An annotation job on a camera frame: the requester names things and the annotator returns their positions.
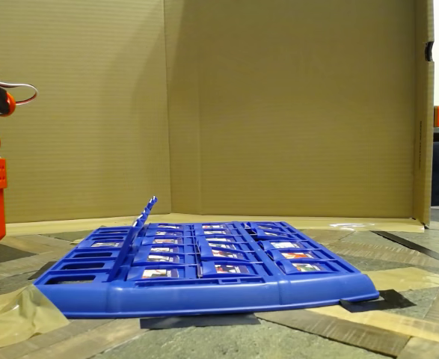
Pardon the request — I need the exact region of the long black tape strip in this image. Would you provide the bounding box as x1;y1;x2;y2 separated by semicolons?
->
370;230;439;269

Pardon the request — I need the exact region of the blue cartridge with orange label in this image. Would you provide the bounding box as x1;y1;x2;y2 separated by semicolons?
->
267;249;327;262

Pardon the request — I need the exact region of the brown cardboard box backdrop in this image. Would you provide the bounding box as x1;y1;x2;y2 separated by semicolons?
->
0;0;436;236

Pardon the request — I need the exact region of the blue flip tile Zap card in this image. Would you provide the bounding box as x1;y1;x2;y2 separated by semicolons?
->
144;230;194;239

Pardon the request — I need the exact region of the blue flip tile Beast Tamer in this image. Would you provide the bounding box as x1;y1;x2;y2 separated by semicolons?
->
146;223;194;232

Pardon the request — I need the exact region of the blue cartridge with white label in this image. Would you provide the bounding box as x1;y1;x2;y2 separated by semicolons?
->
260;239;316;251

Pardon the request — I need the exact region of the crumpled clear packing tape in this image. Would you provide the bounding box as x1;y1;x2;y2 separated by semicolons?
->
0;283;71;355

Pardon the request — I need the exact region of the white red motor cable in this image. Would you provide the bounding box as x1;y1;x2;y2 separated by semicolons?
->
0;70;39;109

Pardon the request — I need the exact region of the blue cartridge with colourful label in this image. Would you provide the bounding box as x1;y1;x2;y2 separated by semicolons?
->
277;260;342;276

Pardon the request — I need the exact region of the blue flip tile Robo-Joe card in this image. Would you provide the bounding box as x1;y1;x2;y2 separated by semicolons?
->
77;239;129;251

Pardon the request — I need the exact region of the blue guessing game board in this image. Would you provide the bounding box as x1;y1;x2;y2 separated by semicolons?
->
34;220;380;319

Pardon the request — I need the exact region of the blue flip tile Eric Eagle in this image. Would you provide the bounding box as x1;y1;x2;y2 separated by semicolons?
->
142;237;196;247

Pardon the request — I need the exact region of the tan packing tape piece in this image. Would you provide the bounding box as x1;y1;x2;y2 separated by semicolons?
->
364;266;439;297

